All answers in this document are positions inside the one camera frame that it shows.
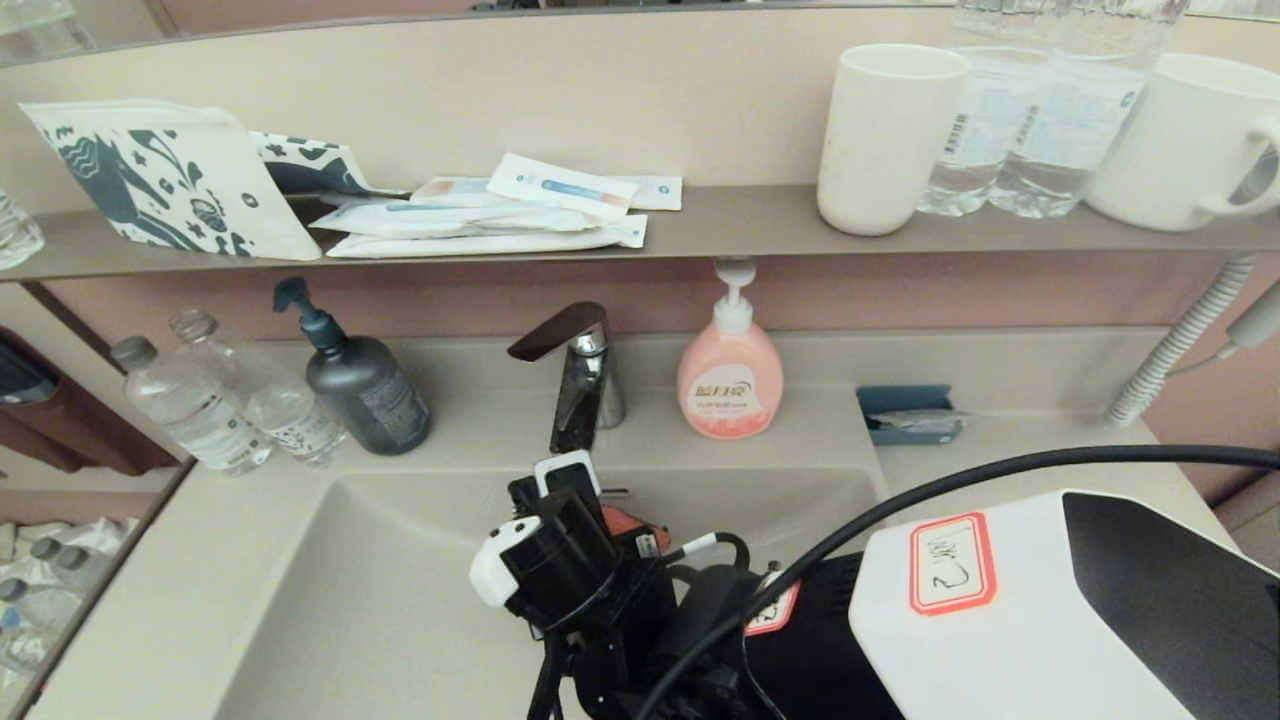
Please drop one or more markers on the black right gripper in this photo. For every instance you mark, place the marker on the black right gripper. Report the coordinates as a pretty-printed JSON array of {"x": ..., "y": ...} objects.
[{"x": 575, "y": 565}]

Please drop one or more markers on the orange cleaning cloth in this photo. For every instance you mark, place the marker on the orange cleaning cloth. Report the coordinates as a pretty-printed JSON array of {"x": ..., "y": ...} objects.
[{"x": 625, "y": 522}]

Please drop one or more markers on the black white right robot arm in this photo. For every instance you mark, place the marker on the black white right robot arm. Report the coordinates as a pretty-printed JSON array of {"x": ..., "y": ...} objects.
[{"x": 1000, "y": 620}]

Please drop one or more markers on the chrome faucet body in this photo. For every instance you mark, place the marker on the chrome faucet body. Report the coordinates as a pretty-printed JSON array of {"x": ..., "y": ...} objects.
[{"x": 588, "y": 395}]

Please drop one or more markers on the beige sink basin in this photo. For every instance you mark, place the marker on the beige sink basin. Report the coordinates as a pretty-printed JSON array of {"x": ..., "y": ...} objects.
[{"x": 380, "y": 580}]

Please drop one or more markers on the dark grey pump bottle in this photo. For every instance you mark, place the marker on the dark grey pump bottle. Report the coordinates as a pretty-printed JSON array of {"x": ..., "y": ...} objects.
[{"x": 365, "y": 395}]

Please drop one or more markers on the pink hand soap pump bottle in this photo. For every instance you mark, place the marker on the pink hand soap pump bottle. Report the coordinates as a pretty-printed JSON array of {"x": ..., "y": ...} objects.
[{"x": 730, "y": 385}]

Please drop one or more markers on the clear bottle blue patterned label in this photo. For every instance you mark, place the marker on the clear bottle blue patterned label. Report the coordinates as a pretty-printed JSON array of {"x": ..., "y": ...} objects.
[{"x": 290, "y": 415}]

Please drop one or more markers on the white sachet blue stripe print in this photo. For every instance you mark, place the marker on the white sachet blue stripe print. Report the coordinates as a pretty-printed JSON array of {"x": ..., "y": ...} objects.
[{"x": 560, "y": 187}]

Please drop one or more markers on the pinkish white sachet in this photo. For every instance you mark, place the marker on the pinkish white sachet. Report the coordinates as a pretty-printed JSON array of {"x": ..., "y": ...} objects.
[{"x": 455, "y": 190}]

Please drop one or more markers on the small white flat sachet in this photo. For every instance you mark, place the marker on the small white flat sachet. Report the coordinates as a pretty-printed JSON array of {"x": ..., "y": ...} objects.
[{"x": 657, "y": 192}]

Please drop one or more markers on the clear water bottle grey cap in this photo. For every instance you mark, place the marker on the clear water bottle grey cap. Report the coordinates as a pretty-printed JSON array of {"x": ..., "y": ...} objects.
[{"x": 195, "y": 410}]

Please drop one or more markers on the blue soap tray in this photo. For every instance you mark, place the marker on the blue soap tray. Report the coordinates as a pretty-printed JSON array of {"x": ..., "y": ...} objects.
[{"x": 900, "y": 398}]

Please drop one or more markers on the clear plastic wrapped item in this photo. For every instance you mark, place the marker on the clear plastic wrapped item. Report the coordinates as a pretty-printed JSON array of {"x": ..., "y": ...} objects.
[{"x": 925, "y": 420}]

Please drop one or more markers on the small white blue-print pouch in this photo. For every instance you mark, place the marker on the small white blue-print pouch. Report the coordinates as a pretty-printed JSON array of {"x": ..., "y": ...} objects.
[{"x": 310, "y": 165}]

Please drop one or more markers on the white plastic tumbler cup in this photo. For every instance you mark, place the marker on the white plastic tumbler cup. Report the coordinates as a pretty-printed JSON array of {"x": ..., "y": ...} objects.
[{"x": 885, "y": 140}]

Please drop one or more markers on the large white blue-print pouch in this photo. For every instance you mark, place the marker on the large white blue-print pouch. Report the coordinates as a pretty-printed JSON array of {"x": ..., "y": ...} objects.
[{"x": 168, "y": 180}]

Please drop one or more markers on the plastic-wrapped water bottle pack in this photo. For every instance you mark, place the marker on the plastic-wrapped water bottle pack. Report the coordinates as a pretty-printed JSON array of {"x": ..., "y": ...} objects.
[{"x": 50, "y": 590}]

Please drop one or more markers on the dark blue hanging item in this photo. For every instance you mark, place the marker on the dark blue hanging item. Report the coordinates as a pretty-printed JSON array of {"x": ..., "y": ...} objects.
[{"x": 20, "y": 378}]

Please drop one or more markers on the clear water bottle white label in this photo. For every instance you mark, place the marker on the clear water bottle white label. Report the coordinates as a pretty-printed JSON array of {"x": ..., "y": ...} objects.
[
  {"x": 985, "y": 120},
  {"x": 1075, "y": 120}
]

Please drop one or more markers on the clear glass jar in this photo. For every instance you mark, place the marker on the clear glass jar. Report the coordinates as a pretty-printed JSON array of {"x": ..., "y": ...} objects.
[{"x": 15, "y": 235}]

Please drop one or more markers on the grey hair dryer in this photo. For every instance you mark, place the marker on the grey hair dryer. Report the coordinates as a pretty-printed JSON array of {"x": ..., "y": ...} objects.
[{"x": 1258, "y": 318}]

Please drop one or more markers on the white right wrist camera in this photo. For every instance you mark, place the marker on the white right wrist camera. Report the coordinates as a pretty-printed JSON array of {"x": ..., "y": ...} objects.
[{"x": 495, "y": 565}]

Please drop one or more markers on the grey wall shelf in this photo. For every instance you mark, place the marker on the grey wall shelf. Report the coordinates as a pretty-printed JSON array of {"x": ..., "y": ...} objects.
[{"x": 740, "y": 225}]

